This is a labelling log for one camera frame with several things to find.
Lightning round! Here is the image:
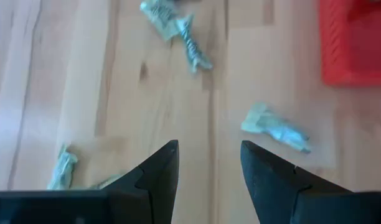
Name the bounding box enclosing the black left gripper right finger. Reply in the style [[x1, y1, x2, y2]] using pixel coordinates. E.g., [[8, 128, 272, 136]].
[[240, 140, 355, 224]]

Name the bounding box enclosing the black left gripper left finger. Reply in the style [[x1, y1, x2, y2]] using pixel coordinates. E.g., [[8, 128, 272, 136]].
[[103, 139, 180, 224]]

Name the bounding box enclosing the bagged screw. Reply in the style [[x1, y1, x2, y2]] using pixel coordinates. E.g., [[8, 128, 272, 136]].
[[240, 101, 312, 154], [46, 144, 78, 190]]

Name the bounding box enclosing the bagged screw lower left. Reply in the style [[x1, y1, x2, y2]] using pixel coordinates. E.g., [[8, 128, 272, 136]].
[[46, 144, 78, 190]]

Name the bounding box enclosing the red slotted plastic basket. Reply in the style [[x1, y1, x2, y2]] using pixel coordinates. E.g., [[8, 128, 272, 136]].
[[318, 0, 381, 87]]

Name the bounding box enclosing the bagged screw right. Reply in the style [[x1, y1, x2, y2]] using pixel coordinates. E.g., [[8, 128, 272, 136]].
[[240, 101, 312, 154]]

